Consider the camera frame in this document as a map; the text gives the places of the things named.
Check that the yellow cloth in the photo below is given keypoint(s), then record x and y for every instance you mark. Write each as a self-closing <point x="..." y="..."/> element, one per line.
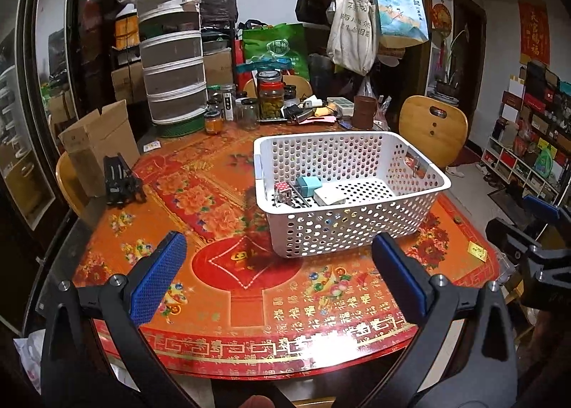
<point x="321" y="111"/>

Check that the potted plant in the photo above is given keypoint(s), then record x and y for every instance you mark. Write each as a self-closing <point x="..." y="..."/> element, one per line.
<point x="448" y="73"/>

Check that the teal charger plug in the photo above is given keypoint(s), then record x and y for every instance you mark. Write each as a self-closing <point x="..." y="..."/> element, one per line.
<point x="307" y="187"/>

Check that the green woven plastic tray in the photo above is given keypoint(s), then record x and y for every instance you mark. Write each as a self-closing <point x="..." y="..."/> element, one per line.
<point x="178" y="128"/>

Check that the small printed card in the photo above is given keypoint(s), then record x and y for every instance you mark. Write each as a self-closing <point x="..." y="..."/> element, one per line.
<point x="151" y="146"/>

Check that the pickle jar with red lid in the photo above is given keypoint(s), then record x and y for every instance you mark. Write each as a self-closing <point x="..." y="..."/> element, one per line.
<point x="271" y="98"/>

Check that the black folding stand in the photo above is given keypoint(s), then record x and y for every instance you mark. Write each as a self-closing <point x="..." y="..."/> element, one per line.
<point x="118" y="180"/>

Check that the brown cardboard box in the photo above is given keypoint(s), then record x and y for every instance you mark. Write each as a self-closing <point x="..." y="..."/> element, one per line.
<point x="218" y="69"/>

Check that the white ice cube tray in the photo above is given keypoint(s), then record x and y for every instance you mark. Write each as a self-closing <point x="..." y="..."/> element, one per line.
<point x="341" y="105"/>

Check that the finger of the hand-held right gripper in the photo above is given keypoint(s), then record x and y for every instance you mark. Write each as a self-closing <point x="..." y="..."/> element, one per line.
<point x="540" y="207"/>
<point x="508" y="236"/>

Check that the pink paper sheets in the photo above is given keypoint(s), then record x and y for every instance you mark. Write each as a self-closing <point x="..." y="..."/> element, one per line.
<point x="323" y="119"/>

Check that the wooden chair beside cardboard box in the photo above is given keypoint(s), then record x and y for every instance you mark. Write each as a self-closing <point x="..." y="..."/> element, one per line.
<point x="69" y="185"/>

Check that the brown ceramic mug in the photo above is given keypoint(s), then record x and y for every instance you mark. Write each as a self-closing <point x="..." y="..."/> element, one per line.
<point x="365" y="113"/>

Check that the crumpled white plastic bag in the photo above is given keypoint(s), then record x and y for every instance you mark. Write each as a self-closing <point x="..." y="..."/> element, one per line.
<point x="29" y="359"/>

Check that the open cardboard box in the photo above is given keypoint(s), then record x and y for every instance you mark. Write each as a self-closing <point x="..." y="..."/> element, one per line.
<point x="96" y="145"/>

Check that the red and white dice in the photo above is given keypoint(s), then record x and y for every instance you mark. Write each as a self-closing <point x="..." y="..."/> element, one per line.
<point x="282" y="192"/>

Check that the round red wall ornament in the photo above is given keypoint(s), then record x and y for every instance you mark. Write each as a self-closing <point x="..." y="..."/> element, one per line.
<point x="440" y="17"/>

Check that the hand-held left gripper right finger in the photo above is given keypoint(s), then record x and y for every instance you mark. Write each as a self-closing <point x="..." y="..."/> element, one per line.
<point x="401" y="278"/>

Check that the yellow paper square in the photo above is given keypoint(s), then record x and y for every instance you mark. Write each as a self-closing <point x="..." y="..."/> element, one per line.
<point x="477" y="253"/>

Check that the wooden chair with red slot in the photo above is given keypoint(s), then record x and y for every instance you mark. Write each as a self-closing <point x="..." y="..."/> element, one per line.
<point x="432" y="131"/>

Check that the empty glass jar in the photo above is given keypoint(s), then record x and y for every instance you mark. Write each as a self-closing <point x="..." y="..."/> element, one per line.
<point x="250" y="116"/>

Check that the blue illustrated paper bag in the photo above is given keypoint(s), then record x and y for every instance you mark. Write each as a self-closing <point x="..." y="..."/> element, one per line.
<point x="399" y="15"/>

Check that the white shelf with boxes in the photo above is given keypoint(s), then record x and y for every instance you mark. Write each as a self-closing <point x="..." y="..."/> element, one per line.
<point x="531" y="122"/>

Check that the beige canvas tote bag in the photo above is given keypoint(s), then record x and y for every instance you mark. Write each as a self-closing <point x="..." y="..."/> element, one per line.
<point x="352" y="24"/>

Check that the white power bank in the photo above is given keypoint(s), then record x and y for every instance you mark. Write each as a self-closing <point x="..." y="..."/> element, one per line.
<point x="330" y="197"/>

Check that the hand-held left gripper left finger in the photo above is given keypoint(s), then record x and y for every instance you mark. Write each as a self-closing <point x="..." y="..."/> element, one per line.
<point x="160" y="278"/>

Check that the red printed tablecloth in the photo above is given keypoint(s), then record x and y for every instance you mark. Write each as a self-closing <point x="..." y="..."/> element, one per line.
<point x="214" y="194"/>

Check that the small orange jar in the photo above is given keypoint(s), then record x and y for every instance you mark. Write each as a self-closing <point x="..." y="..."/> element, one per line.
<point x="213" y="123"/>

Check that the glass jar with white label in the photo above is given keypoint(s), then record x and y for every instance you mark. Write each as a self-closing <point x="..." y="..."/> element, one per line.
<point x="228" y="102"/>

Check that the white perforated plastic basket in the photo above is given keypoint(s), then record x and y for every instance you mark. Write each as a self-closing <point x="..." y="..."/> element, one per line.
<point x="261" y="167"/>

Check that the white slipper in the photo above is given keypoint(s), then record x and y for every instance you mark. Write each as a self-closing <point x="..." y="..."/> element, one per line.
<point x="456" y="171"/>

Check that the black power adapter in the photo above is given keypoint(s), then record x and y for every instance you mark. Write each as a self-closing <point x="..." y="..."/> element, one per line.
<point x="292" y="111"/>

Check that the stacked clear drawer organizer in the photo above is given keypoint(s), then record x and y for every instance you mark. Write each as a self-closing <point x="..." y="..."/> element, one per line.
<point x="171" y="56"/>

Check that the red wall scroll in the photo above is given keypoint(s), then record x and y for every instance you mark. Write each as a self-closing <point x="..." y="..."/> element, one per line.
<point x="534" y="29"/>

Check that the green shopping bag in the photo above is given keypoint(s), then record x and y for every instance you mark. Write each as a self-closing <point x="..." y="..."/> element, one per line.
<point x="276" y="51"/>

